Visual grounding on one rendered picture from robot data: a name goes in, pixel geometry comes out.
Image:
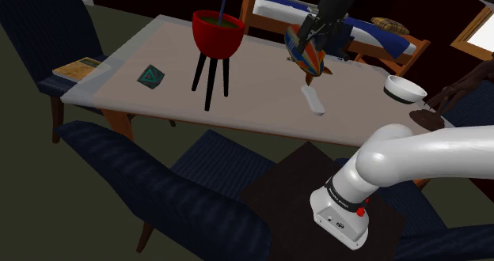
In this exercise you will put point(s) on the dark brown carved figure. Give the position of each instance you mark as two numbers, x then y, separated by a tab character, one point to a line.
426	118

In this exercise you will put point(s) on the window with wooden frame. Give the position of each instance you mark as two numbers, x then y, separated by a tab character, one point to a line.
480	34

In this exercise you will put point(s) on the red planter on black legs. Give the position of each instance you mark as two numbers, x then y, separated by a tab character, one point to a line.
216	36

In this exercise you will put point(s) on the wooden table with pale top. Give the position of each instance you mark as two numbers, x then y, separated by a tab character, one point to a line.
262	86

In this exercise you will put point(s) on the dark robot stand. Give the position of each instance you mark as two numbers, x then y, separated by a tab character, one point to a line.
285	206

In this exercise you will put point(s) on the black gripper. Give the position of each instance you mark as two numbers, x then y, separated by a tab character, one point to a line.
331	6

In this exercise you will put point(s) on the dark cube with green pattern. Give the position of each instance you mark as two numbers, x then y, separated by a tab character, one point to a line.
150	77

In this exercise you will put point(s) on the white remote control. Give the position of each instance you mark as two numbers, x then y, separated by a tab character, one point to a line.
313	101

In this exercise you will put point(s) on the wooden bed with blue bedding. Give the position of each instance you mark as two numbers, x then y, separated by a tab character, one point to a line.
370	31

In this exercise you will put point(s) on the colourful striped fish figure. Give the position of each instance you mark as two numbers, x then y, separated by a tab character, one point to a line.
308	57

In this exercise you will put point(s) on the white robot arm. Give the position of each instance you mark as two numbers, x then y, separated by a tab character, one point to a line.
409	156

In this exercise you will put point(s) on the tan book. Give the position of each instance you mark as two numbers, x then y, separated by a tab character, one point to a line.
75	69

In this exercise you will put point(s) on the white bowl with dark rim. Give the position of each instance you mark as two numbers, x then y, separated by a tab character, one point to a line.
405	90

